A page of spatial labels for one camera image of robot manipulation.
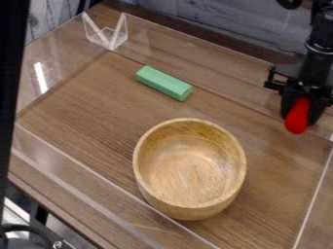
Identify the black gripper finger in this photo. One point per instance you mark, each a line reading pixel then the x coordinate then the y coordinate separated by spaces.
pixel 288 101
pixel 319 104

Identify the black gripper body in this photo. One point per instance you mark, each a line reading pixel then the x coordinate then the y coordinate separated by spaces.
pixel 293 81

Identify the red fruit with green leaf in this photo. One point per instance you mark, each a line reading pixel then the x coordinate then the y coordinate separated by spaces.
pixel 297 118

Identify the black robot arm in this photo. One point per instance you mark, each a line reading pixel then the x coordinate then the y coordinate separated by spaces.
pixel 319 56

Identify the green rectangular block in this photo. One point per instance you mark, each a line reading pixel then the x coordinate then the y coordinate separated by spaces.
pixel 164 83

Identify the round wooden bowl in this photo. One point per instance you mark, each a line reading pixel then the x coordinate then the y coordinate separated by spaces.
pixel 190 168

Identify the clear acrylic tray wall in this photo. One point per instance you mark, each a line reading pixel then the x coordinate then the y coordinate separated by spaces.
pixel 85 111

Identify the clear acrylic corner bracket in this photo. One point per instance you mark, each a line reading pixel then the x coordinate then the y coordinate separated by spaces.
pixel 105 37

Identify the black table leg bracket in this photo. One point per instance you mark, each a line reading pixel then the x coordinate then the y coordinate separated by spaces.
pixel 62 236

